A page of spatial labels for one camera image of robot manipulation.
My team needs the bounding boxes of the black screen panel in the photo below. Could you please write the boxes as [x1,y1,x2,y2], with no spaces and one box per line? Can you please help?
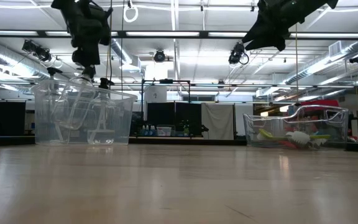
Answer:
[146,102,202,138]

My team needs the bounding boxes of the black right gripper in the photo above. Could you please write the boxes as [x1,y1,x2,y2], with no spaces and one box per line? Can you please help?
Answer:
[242,0,338,51]

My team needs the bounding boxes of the clear plastic storage tub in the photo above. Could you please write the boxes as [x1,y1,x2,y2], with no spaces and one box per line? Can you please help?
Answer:
[30,79,139,146]

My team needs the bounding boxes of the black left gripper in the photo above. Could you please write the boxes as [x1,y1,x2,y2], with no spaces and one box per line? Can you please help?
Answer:
[68,6,111,78]

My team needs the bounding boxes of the green long-handled dish brush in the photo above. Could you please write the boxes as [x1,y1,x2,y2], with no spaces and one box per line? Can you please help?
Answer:
[257,128,331,141]

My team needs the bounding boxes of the red storage bins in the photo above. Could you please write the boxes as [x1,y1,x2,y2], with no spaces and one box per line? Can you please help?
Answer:
[301,99,340,108]

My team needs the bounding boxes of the long LED light bar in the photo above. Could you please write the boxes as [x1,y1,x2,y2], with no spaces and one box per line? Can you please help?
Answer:
[0,30,39,35]
[45,30,119,37]
[208,32,358,39]
[126,30,200,37]

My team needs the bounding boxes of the black overhead camera with cable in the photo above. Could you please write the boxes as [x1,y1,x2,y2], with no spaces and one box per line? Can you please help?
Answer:
[227,42,250,66]

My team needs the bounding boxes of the grey hanging cloth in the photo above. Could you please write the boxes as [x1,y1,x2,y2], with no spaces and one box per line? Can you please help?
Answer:
[201,103,235,141]

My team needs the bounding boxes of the tan hanging rope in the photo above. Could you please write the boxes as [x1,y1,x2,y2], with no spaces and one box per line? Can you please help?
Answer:
[295,23,299,105]

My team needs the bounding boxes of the red dish brush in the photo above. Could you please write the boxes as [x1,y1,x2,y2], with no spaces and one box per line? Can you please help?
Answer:
[277,141,298,149]

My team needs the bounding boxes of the white paper sign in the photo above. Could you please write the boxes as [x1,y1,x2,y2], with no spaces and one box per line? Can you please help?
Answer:
[144,85,168,104]

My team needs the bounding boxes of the silver air duct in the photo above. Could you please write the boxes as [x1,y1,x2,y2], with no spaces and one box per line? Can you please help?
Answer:
[286,40,358,85]
[109,39,133,65]
[0,43,52,82]

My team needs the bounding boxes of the black pipe stand frame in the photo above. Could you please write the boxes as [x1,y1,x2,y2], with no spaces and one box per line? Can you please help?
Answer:
[140,78,191,138]

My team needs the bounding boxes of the clear soap pump bottle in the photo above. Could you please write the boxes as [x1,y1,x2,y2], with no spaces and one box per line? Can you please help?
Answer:
[54,65,98,134]
[87,77,117,145]

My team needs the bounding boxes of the clear plastic organizer bin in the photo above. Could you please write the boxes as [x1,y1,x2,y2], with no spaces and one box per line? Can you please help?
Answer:
[243,105,350,149]

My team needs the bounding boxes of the white board panel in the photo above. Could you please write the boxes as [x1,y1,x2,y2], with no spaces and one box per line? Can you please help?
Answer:
[234,103,254,138]

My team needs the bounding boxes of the clear plastic container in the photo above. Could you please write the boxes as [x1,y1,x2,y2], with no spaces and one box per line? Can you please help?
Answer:
[156,126,173,137]

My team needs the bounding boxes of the white cable ring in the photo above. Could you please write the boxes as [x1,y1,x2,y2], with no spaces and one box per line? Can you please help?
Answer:
[123,3,139,23]

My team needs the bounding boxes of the white air vent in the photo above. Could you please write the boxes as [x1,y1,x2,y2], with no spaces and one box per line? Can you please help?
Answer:
[328,40,343,57]

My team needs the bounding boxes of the black cabinet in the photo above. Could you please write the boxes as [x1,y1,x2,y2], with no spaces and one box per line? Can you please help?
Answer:
[0,88,27,147]

